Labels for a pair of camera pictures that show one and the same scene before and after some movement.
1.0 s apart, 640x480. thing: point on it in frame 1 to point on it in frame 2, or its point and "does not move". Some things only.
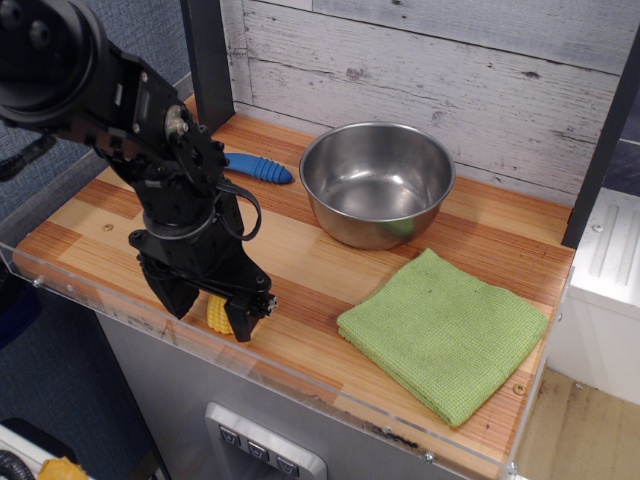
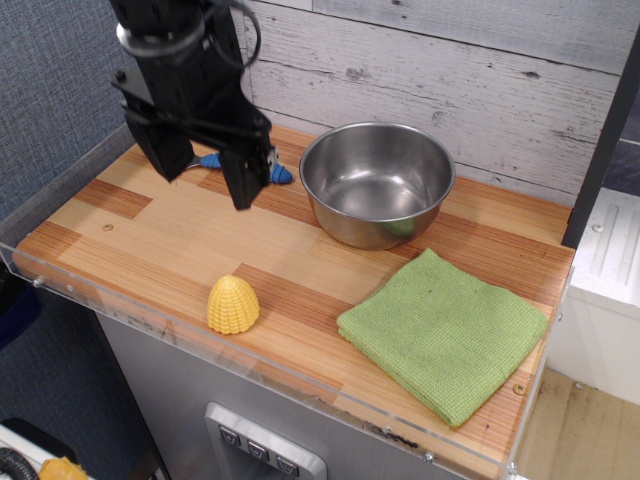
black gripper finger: x=243 y=316 to x=248 y=176
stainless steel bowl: x=376 y=185 does not move
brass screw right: x=519 y=388 does not move
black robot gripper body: x=212 y=258 to x=197 y=86
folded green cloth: x=448 y=338 does not move
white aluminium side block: x=595 y=341 does not move
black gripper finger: x=178 y=294 to x=170 y=153
